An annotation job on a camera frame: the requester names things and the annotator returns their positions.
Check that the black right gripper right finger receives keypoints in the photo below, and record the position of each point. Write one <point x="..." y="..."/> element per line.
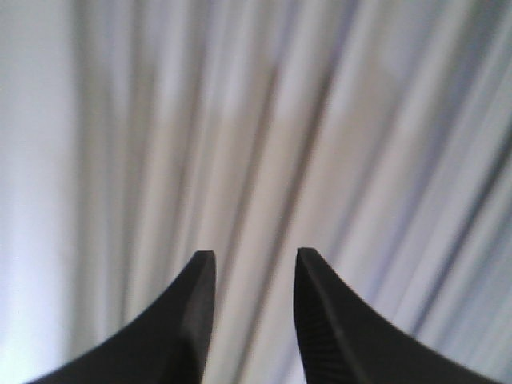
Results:
<point x="341" y="339"/>

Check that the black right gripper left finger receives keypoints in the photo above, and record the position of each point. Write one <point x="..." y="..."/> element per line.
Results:
<point x="167" y="343"/>

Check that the white pleated curtain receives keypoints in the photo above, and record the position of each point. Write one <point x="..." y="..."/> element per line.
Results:
<point x="134" y="133"/>

